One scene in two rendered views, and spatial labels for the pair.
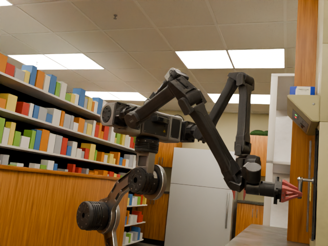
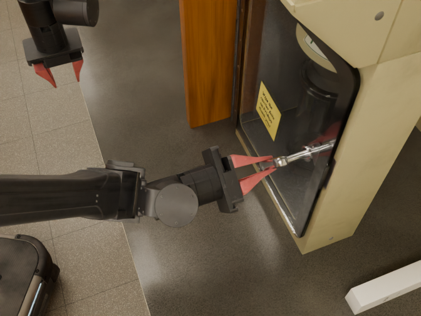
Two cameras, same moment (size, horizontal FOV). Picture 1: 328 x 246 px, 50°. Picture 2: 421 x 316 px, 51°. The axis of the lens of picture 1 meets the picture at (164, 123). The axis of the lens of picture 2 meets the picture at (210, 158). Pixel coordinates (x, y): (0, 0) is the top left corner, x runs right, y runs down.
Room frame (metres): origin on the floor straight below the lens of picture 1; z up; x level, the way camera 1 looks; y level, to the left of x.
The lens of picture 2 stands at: (1.10, -0.20, 1.72)
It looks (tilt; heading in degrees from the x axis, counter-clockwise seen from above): 54 degrees down; 319
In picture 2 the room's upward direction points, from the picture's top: straight up
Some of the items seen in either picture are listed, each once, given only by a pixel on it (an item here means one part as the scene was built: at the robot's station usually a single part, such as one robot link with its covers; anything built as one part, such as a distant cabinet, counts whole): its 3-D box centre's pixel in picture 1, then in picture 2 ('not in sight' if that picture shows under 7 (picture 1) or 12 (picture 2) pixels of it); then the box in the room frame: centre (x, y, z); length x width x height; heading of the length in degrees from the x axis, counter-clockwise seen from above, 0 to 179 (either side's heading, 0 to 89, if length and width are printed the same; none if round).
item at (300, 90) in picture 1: (302, 95); not in sight; (1.39, -0.55, 1.54); 0.05 x 0.05 x 0.06; 76
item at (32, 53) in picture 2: not in sight; (49, 35); (1.79, -0.41, 1.21); 0.10 x 0.07 x 0.07; 70
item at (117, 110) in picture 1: (125, 114); not in sight; (1.75, 0.20, 1.45); 0.09 x 0.08 x 0.12; 131
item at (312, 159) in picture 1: (312, 184); (276, 107); (1.41, -0.60, 1.19); 0.30 x 0.01 x 0.40; 160
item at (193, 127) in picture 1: (193, 131); not in sight; (2.08, -0.18, 1.45); 0.09 x 0.08 x 0.12; 131
